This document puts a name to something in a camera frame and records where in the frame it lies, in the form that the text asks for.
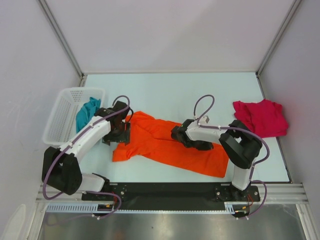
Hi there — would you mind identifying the orange t-shirt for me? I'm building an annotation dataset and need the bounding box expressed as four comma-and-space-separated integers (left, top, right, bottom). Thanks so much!
112, 111, 229, 178

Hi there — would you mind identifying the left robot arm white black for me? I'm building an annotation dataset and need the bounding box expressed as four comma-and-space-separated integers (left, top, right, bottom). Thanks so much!
41, 99, 133, 200

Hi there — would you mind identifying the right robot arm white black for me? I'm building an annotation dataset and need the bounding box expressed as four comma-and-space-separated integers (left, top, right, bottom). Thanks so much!
171, 115, 263, 201

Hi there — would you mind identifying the teal t-shirt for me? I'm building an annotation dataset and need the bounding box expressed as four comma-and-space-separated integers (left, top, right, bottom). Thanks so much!
75, 97, 101, 133

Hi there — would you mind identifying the white plastic basket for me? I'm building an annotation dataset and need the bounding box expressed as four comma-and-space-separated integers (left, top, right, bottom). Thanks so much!
42, 87, 105, 146

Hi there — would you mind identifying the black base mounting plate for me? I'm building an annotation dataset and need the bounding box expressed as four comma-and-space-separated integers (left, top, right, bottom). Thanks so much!
82, 182, 261, 211

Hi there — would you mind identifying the magenta folded t-shirt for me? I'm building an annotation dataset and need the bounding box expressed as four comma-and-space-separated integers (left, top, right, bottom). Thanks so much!
233, 99, 289, 138

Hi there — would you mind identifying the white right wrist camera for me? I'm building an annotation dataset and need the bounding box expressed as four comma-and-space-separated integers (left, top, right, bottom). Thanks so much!
199, 115, 210, 125

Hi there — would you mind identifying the left corner frame post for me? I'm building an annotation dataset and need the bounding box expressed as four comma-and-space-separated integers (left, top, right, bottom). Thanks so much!
36, 0, 84, 79

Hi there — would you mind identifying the corner frame post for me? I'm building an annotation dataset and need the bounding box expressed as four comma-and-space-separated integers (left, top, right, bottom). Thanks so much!
256, 0, 303, 76
36, 0, 84, 79

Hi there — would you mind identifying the white slotted cable duct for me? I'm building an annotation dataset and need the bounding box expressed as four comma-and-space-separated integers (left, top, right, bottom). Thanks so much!
46, 203, 235, 214

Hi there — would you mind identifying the aluminium frame rail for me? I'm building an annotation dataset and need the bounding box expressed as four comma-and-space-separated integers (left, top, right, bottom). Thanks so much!
34, 182, 309, 203

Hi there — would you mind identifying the right corner frame post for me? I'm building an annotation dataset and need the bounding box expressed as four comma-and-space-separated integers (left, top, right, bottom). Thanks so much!
256, 0, 303, 76

